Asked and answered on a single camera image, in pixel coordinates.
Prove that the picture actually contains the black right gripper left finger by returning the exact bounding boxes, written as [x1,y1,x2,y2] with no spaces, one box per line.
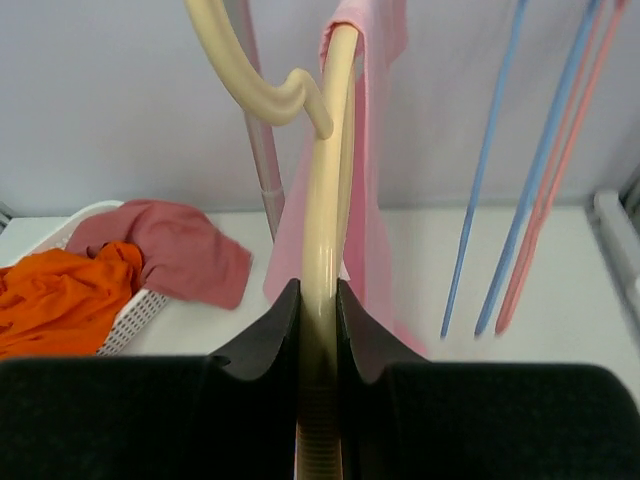
[1,280,300,479]

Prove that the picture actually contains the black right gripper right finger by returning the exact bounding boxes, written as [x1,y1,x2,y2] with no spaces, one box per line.
[336,282,639,479]

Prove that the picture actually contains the dusty rose t shirt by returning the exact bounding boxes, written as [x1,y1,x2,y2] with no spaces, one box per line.
[66,199,252,310]

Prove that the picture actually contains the orange t shirt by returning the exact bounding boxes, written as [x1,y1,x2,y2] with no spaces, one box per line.
[1,242,143,359]

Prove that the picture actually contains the pink wire hanger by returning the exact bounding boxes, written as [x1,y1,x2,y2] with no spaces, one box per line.
[494,1,629,336]

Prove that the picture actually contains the beige wooden hanger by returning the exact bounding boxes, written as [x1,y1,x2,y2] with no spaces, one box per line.
[185,1,359,479]

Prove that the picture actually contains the light pink t shirt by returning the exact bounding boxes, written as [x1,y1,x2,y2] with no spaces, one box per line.
[263,1,426,357]

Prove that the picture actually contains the blue wire hanger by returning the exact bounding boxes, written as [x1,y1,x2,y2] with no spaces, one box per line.
[440,0,528,339]
[474,1,601,337]

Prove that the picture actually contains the white plastic laundry basket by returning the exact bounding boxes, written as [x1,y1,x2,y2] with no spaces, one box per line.
[1,201,169,359]

